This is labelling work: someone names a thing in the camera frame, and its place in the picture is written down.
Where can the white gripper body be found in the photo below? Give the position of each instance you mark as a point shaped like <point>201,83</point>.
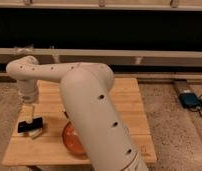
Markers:
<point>28,91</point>

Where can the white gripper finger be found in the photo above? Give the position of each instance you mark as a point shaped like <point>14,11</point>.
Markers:
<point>30,112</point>

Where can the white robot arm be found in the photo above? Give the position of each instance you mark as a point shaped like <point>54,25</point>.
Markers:
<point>84,89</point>

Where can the black rectangular block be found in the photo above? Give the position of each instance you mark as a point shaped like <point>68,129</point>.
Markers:
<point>36,123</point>

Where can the white object under block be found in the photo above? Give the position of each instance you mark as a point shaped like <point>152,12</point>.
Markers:
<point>35,133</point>

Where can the wooden table board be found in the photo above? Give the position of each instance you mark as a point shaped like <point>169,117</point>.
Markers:
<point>48,149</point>

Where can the orange ribbed bowl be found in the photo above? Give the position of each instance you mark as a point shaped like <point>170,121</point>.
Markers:
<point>71,140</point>

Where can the blue box on floor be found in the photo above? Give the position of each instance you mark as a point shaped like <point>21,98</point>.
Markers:
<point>189,100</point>

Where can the long metal rail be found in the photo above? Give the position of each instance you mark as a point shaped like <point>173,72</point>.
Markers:
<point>121,57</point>

